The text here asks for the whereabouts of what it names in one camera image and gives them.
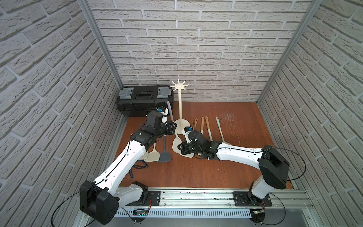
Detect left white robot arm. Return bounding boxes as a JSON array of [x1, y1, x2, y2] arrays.
[[79, 107, 177, 225]]

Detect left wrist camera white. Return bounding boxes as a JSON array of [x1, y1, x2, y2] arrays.
[[157, 107, 169, 124]]

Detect grey spatula mint handle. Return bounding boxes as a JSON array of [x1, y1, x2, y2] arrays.
[[157, 136, 171, 163]]

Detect black plastic toolbox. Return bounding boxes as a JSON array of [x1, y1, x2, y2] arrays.
[[117, 86, 174, 117]]

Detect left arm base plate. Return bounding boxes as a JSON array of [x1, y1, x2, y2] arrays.
[[142, 191, 161, 206]]

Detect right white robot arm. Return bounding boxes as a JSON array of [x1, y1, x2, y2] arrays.
[[178, 130, 290, 200]]

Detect blue handled pliers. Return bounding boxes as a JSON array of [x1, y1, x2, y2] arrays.
[[129, 160, 148, 179]]

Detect cream utensil rack stand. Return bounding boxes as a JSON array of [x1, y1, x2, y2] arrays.
[[171, 79, 191, 134]]

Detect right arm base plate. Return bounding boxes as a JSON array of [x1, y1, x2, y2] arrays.
[[232, 191, 272, 207]]

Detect cream scoop mint handle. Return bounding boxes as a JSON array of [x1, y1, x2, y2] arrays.
[[166, 100, 195, 159]]

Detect cream slotted spatula mint handle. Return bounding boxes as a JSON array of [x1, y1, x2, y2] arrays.
[[139, 151, 149, 160]]

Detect cream spatula wooden handle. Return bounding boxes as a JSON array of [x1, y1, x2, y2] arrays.
[[192, 118, 198, 131], [200, 116, 205, 134], [205, 116, 213, 141]]

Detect aluminium mounting rail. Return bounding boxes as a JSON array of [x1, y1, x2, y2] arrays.
[[82, 187, 313, 211]]

